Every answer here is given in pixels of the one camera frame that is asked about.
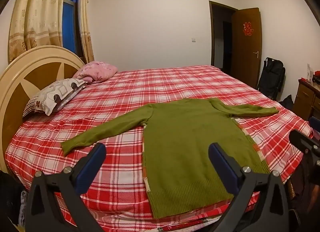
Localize brown wooden door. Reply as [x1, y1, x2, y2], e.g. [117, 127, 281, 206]
[231, 7, 262, 89]

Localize left beige curtain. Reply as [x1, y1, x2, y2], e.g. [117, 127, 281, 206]
[8, 0, 63, 62]

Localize right beige curtain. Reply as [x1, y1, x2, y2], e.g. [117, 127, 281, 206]
[78, 0, 94, 64]

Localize green striped knit sweater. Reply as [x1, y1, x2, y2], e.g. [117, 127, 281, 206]
[61, 98, 278, 219]

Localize dark blue window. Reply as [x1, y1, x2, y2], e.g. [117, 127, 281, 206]
[62, 0, 78, 53]

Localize black folded stroller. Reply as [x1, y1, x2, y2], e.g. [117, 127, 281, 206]
[257, 57, 285, 101]

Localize brown wooden dresser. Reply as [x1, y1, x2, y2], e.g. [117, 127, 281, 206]
[292, 78, 320, 120]

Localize grey patterned pillow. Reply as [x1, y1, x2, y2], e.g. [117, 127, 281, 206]
[22, 78, 87, 118]

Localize pink floral pillow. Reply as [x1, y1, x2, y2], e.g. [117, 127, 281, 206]
[73, 61, 118, 84]

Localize red items on dresser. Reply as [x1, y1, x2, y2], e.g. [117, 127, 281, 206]
[301, 70, 320, 85]

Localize red plaid bed sheet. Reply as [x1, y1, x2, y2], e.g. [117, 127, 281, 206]
[5, 65, 313, 231]

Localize cream and brown headboard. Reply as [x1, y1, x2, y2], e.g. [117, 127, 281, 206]
[1, 45, 84, 172]

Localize red door decoration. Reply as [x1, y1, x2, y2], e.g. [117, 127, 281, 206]
[243, 22, 254, 36]

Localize beige curtain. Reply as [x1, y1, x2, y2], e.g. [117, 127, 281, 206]
[78, 0, 94, 64]
[8, 0, 63, 62]

